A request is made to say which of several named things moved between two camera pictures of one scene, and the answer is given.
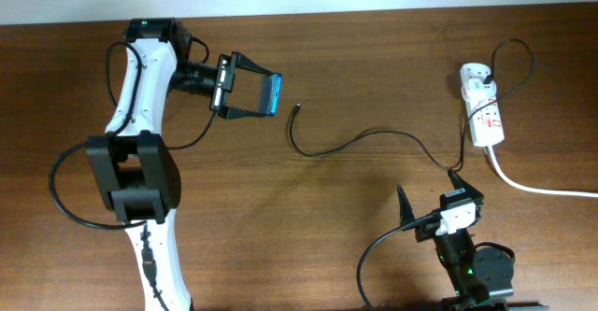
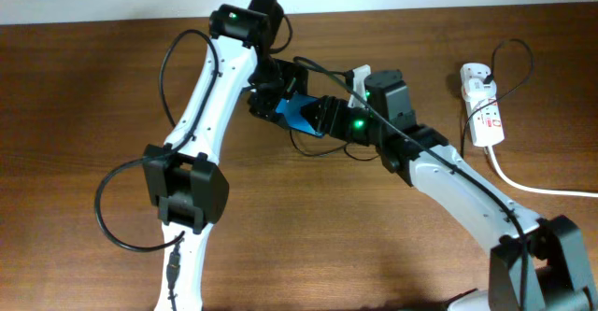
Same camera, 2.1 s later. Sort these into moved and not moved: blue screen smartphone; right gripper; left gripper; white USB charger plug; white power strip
Moved: right gripper; blue screen smartphone; left gripper
Not moved: white USB charger plug; white power strip
